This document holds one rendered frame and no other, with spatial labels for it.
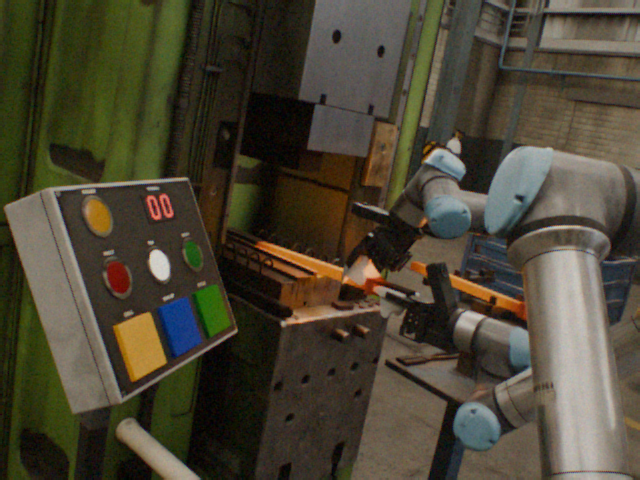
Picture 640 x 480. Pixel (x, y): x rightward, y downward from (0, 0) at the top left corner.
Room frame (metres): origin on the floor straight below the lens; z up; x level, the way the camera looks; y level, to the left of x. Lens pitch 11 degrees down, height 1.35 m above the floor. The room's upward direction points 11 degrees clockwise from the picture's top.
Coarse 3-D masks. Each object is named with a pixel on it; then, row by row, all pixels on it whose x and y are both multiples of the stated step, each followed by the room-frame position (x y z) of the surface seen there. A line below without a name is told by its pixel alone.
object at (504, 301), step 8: (416, 264) 1.73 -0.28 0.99; (424, 272) 1.70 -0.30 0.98; (456, 280) 1.62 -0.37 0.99; (464, 280) 1.63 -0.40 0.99; (464, 288) 1.60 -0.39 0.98; (472, 288) 1.58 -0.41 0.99; (480, 288) 1.57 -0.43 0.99; (480, 296) 1.56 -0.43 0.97; (488, 296) 1.55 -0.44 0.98; (496, 296) 1.53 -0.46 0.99; (504, 296) 1.54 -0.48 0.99; (504, 304) 1.51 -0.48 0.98; (512, 304) 1.49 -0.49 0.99; (520, 304) 1.47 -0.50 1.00; (520, 312) 1.47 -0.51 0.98
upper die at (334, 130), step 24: (264, 96) 1.42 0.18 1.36; (264, 120) 1.41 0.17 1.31; (288, 120) 1.36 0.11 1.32; (312, 120) 1.31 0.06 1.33; (336, 120) 1.37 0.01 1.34; (360, 120) 1.43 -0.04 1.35; (288, 144) 1.35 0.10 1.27; (312, 144) 1.32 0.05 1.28; (336, 144) 1.38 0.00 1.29; (360, 144) 1.44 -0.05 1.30
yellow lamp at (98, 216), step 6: (90, 204) 0.80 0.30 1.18; (96, 204) 0.81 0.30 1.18; (102, 204) 0.82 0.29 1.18; (90, 210) 0.79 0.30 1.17; (96, 210) 0.80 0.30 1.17; (102, 210) 0.81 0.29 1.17; (90, 216) 0.79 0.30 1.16; (96, 216) 0.80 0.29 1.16; (102, 216) 0.81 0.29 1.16; (108, 216) 0.82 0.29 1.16; (90, 222) 0.78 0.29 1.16; (96, 222) 0.79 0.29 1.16; (102, 222) 0.81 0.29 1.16; (108, 222) 0.82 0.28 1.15; (96, 228) 0.79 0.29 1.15; (102, 228) 0.80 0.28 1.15; (108, 228) 0.81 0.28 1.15
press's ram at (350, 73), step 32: (288, 0) 1.33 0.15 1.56; (320, 0) 1.28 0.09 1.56; (352, 0) 1.35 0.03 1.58; (384, 0) 1.43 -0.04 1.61; (288, 32) 1.32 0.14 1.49; (320, 32) 1.30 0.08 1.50; (352, 32) 1.37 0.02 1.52; (384, 32) 1.44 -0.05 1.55; (256, 64) 1.37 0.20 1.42; (288, 64) 1.31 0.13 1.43; (320, 64) 1.31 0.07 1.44; (352, 64) 1.38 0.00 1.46; (384, 64) 1.46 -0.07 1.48; (288, 96) 1.30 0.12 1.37; (320, 96) 1.32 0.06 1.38; (352, 96) 1.40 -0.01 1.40; (384, 96) 1.48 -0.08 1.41
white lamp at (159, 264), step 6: (156, 252) 0.89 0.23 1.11; (150, 258) 0.87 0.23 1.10; (156, 258) 0.89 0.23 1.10; (162, 258) 0.90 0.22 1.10; (156, 264) 0.88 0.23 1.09; (162, 264) 0.89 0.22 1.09; (156, 270) 0.87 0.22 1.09; (162, 270) 0.89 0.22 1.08; (168, 270) 0.90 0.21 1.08; (156, 276) 0.87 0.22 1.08; (162, 276) 0.88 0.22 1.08
